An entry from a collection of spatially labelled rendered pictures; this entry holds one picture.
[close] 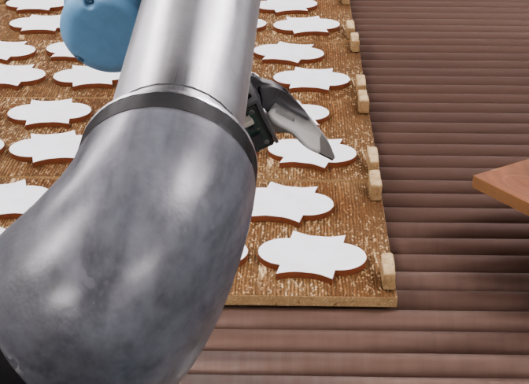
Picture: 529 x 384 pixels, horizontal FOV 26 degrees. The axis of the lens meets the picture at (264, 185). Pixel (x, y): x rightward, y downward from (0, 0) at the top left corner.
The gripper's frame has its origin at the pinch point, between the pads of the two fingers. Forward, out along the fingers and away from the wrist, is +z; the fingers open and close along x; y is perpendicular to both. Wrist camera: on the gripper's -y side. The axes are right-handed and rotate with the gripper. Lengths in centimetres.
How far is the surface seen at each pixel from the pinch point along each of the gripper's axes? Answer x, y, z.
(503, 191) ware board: 25.8, -19.7, 29.2
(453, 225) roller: 19, -32, 41
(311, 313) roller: -3.1, -12.5, 28.3
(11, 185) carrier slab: -38, -53, 15
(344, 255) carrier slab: 3.6, -22.2, 29.7
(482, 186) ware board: 24.0, -23.0, 29.6
